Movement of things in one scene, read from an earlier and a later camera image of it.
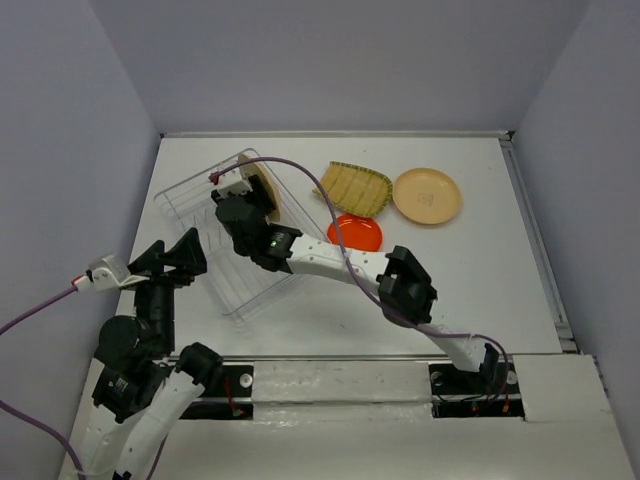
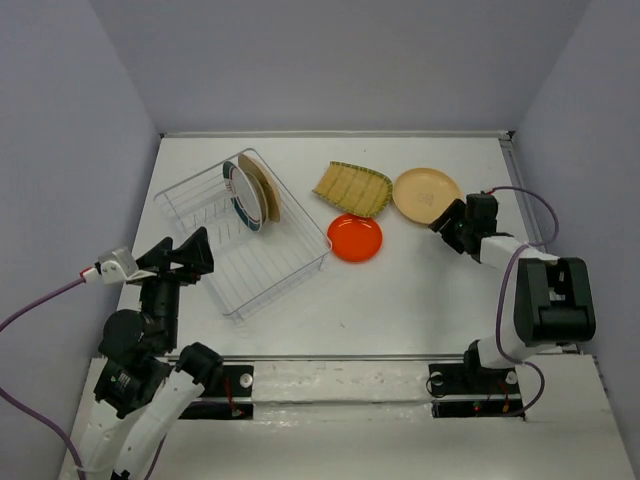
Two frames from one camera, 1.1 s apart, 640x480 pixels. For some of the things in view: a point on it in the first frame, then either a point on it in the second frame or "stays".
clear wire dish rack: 189,211 stays
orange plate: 358,232 stays
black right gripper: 254,196 -> 454,212
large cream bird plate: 259,168 stays
